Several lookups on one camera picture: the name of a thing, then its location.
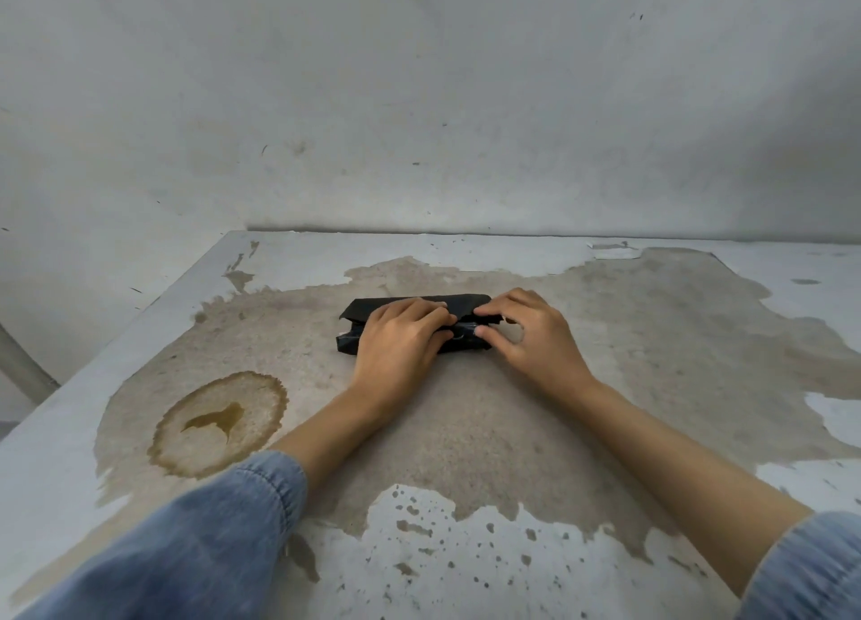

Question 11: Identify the person's left forearm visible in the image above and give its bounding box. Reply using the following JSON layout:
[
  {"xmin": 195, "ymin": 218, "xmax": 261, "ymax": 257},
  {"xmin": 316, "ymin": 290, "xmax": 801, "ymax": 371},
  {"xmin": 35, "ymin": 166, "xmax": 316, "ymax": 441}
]
[{"xmin": 13, "ymin": 386, "xmax": 398, "ymax": 620}]

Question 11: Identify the black cloth pouch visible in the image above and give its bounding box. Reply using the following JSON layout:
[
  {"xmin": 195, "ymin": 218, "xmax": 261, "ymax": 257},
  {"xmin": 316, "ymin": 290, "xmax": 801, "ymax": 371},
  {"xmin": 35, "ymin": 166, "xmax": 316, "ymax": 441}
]
[{"xmin": 335, "ymin": 294, "xmax": 494, "ymax": 356}]

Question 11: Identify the person's right hand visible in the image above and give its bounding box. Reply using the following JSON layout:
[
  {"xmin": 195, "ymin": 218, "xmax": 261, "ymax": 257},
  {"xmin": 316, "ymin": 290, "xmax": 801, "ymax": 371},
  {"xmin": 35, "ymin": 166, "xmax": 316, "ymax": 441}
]
[{"xmin": 474, "ymin": 288, "xmax": 597, "ymax": 400}]

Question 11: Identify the person's right forearm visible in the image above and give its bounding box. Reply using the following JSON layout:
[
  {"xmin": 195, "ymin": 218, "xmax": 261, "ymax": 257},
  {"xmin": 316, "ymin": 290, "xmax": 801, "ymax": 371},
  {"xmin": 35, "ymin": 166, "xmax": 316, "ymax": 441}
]
[{"xmin": 572, "ymin": 379, "xmax": 861, "ymax": 620}]

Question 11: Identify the person's left hand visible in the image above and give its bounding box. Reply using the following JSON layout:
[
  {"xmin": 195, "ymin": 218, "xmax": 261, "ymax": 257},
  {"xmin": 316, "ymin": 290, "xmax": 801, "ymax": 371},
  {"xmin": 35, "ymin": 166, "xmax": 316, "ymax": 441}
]
[{"xmin": 350, "ymin": 297, "xmax": 458, "ymax": 407}]

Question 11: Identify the grey metal pole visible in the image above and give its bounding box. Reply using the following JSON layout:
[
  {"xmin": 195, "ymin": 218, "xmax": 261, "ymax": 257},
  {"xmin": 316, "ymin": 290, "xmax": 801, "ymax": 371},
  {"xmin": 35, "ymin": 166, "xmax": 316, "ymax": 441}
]
[{"xmin": 0, "ymin": 324, "xmax": 60, "ymax": 405}]

